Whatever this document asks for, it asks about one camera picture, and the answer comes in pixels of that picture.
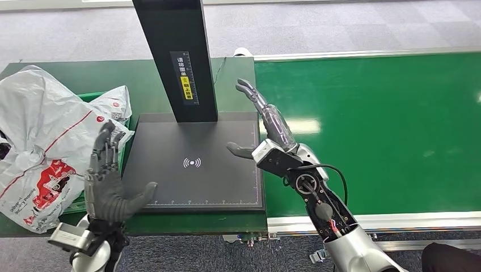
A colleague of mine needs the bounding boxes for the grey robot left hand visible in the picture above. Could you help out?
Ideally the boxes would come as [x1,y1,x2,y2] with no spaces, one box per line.
[83,120,159,226]

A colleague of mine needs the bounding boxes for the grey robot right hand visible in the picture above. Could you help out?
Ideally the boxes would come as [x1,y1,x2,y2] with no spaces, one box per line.
[226,78,298,160]

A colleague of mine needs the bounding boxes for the white poly mailer package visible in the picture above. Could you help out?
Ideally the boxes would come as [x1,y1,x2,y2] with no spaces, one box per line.
[0,65,135,234]

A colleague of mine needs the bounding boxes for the small white poly package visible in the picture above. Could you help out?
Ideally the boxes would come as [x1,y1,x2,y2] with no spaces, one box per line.
[89,85,133,126]

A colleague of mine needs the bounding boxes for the green conveyor belt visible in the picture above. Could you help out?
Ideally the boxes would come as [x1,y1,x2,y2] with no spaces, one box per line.
[254,52,481,219]

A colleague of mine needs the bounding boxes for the green plastic crate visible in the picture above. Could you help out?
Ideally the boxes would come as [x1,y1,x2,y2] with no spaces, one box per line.
[60,91,132,215]

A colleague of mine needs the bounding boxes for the dark green table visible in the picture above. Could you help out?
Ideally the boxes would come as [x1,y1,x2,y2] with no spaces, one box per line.
[0,57,268,239]

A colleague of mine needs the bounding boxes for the black scanner column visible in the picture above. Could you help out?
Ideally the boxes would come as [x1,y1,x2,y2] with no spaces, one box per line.
[132,0,219,124]

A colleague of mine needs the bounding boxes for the black rounded object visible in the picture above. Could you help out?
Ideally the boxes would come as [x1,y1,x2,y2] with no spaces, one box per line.
[421,243,481,272]

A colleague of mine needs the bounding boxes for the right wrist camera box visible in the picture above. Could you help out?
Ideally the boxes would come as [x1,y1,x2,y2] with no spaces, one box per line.
[251,139,303,178]

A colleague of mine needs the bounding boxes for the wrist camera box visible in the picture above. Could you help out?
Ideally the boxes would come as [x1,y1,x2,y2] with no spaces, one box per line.
[48,222,95,258]
[251,139,303,178]

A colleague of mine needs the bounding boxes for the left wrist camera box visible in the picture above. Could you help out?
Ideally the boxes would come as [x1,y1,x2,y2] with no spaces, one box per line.
[48,222,95,258]

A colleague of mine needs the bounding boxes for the thin black cable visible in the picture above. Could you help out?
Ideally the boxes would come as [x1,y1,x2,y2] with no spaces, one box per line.
[213,57,227,86]

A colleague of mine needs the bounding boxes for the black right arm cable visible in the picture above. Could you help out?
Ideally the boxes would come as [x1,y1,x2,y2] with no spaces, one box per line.
[302,164,348,206]

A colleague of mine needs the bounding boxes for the black scanner base plate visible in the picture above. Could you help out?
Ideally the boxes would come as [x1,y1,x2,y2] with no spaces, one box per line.
[121,112,265,214]

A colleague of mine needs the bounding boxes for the thin aluminium conveyor side rail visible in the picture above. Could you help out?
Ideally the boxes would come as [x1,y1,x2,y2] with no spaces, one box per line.
[254,46,481,62]

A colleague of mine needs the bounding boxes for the metal fittings with red wires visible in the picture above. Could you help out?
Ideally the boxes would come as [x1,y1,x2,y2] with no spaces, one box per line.
[222,232,281,248]

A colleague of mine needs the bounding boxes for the small metal latch bracket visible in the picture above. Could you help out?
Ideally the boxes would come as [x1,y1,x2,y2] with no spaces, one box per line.
[309,248,327,264]

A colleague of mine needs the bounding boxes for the wide aluminium conveyor side rail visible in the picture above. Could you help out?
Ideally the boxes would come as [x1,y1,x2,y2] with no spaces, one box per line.
[267,211,481,238]

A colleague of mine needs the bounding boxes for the aluminium conveyor lower rail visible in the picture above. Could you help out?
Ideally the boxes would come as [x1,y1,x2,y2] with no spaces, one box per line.
[370,238,481,252]

